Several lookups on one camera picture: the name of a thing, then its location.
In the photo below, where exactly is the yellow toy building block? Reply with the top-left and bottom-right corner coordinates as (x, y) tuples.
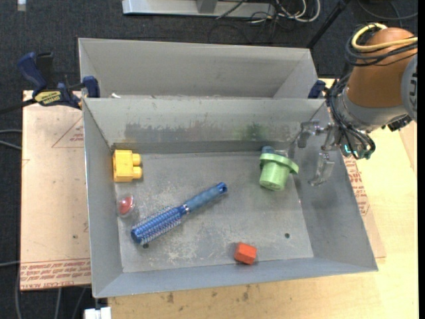
(112, 149), (143, 183)

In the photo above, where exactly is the red ball in clear dome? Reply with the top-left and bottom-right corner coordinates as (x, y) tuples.
(116, 194), (136, 219)

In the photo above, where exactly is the brown cardboard board, red print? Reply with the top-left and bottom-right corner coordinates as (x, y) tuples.
(19, 90), (388, 292)

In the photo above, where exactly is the green plastic cup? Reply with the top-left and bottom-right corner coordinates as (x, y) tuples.
(258, 146), (299, 191)

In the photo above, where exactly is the red-orange cube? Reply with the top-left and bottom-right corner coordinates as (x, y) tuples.
(233, 242), (258, 265)

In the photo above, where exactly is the blue hairbrush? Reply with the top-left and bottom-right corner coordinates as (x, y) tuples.
(130, 181), (229, 245)

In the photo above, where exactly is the grey metal bin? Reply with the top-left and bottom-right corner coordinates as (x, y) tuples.
(78, 37), (379, 299)

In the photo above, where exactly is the black cylinder on white bracket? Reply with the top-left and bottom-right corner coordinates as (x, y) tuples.
(386, 114), (414, 133)

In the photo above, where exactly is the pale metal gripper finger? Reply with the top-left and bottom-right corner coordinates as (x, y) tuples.
(288, 120), (321, 161)
(307, 151), (335, 187)

